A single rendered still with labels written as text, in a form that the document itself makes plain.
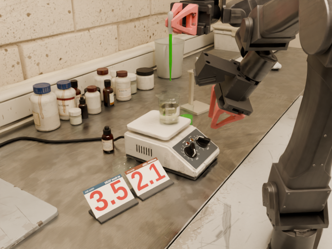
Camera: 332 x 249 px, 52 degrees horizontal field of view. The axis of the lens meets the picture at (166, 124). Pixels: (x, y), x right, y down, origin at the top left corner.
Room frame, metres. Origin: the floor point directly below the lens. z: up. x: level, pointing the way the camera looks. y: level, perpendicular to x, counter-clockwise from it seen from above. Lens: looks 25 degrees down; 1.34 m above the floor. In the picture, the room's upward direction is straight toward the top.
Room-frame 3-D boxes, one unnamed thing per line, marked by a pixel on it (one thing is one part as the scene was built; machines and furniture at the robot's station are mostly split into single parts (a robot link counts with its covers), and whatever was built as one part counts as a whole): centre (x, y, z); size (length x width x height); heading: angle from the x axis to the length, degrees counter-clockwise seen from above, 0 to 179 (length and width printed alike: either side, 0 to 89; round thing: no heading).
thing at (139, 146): (0.74, -0.01, 0.94); 0.22 x 0.13 x 0.08; 58
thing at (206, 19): (0.85, -0.07, 1.22); 0.10 x 0.07 x 0.07; 57
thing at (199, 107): (1.05, -0.10, 0.96); 0.08 x 0.08 x 0.13; 42
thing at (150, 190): (0.62, 0.04, 0.92); 0.09 x 0.06 x 0.04; 133
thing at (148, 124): (0.75, 0.02, 0.98); 0.12 x 0.12 x 0.01; 58
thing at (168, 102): (0.75, 0.00, 1.02); 0.06 x 0.05 x 0.08; 91
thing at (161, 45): (1.41, -0.01, 0.97); 0.18 x 0.13 x 0.15; 167
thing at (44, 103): (0.91, 0.35, 0.96); 0.07 x 0.07 x 0.13
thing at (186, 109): (0.93, -0.06, 0.93); 0.04 x 0.04 x 0.06
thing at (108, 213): (0.55, 0.11, 0.92); 0.09 x 0.06 x 0.04; 133
